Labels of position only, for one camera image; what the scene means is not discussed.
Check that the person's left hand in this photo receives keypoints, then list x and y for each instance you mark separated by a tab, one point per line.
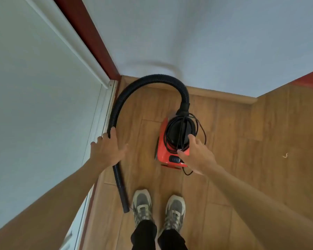
107	151

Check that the person's right hand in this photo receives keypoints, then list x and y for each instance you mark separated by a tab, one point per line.
198	158

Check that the red vacuum cleaner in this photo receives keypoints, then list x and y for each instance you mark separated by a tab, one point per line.
163	151

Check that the person's right forearm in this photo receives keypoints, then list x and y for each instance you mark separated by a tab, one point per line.
263	213

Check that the person's left forearm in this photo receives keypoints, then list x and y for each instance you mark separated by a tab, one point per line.
54	200

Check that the person's right grey shoe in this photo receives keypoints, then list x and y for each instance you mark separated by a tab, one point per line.
175	210

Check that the person's grey shoe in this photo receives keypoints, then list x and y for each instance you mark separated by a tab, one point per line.
142	203
175	210

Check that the person's left grey shoe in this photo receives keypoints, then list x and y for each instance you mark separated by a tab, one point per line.
142	203

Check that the person's dark trousers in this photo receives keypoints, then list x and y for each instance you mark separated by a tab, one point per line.
144	236

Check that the wooden baseboard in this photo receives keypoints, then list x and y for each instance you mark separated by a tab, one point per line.
224	96

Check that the white sliding door panel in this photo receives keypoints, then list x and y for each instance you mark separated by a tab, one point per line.
28	101

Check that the red-brown door frame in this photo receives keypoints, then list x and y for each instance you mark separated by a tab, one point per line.
310	79
86	31

